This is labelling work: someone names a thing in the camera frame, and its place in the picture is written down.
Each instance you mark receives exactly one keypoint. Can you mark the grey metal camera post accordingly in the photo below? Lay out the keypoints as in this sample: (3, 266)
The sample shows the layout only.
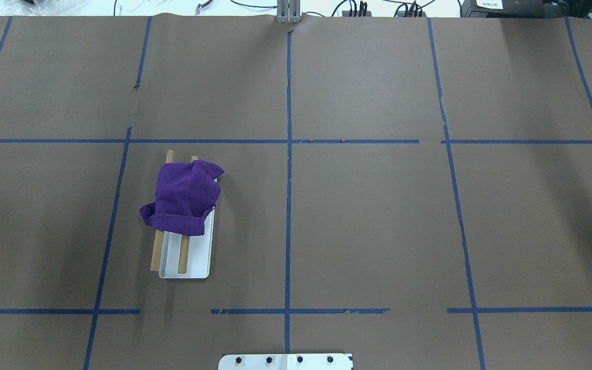
(288, 11)

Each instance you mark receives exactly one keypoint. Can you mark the black electronics box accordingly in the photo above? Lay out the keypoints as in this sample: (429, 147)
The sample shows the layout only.
(525, 9)

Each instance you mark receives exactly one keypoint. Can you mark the purple towel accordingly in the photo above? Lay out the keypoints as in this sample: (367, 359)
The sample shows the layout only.
(186, 193)

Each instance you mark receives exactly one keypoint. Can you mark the black power strip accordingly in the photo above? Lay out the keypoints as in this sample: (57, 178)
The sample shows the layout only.
(356, 9)
(409, 10)

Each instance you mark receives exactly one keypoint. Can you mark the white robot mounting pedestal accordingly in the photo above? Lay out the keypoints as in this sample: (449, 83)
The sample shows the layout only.
(287, 361)

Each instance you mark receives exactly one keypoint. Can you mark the white towel rack base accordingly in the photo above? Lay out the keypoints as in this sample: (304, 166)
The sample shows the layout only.
(199, 254)

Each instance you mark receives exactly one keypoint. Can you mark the inner wooden rack bar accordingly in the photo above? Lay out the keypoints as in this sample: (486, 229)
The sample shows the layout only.
(184, 250)

